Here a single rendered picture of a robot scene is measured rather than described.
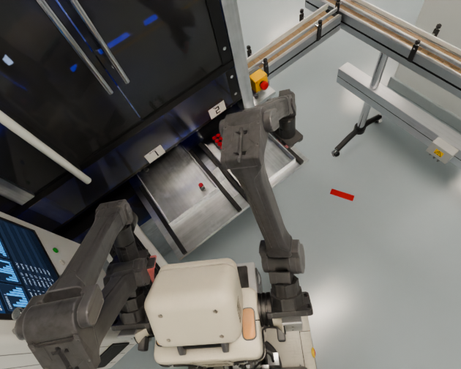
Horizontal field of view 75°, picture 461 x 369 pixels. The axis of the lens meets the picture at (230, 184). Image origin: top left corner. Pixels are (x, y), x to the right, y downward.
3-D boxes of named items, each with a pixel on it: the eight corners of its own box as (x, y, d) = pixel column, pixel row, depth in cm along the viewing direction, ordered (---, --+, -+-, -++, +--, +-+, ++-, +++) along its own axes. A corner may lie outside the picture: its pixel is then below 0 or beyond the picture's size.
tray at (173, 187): (137, 174, 144) (133, 170, 141) (180, 143, 147) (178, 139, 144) (171, 226, 129) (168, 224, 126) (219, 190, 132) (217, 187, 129)
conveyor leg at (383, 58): (349, 131, 224) (374, 45, 157) (358, 124, 226) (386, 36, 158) (358, 138, 220) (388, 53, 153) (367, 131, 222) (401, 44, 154)
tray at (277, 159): (206, 147, 143) (204, 143, 140) (249, 117, 147) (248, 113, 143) (249, 197, 128) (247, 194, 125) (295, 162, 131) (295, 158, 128)
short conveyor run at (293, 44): (244, 101, 156) (239, 78, 143) (227, 86, 163) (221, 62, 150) (342, 31, 165) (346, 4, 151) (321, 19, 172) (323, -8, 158)
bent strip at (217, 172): (215, 176, 136) (212, 170, 130) (220, 172, 136) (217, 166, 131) (233, 198, 129) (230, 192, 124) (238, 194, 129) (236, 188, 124)
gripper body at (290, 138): (285, 121, 112) (284, 109, 105) (304, 138, 107) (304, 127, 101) (271, 132, 111) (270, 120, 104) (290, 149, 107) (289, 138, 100)
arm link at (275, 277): (271, 288, 78) (291, 290, 76) (265, 252, 76) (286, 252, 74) (278, 271, 86) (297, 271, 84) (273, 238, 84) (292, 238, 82)
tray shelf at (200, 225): (129, 182, 145) (128, 180, 143) (243, 101, 154) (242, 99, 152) (180, 261, 123) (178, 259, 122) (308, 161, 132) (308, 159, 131)
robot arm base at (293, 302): (265, 318, 76) (313, 315, 75) (261, 290, 75) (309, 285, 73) (265, 299, 85) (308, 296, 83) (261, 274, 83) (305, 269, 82)
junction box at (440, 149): (425, 150, 167) (432, 141, 159) (432, 145, 168) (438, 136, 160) (444, 164, 162) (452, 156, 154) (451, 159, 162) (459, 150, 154)
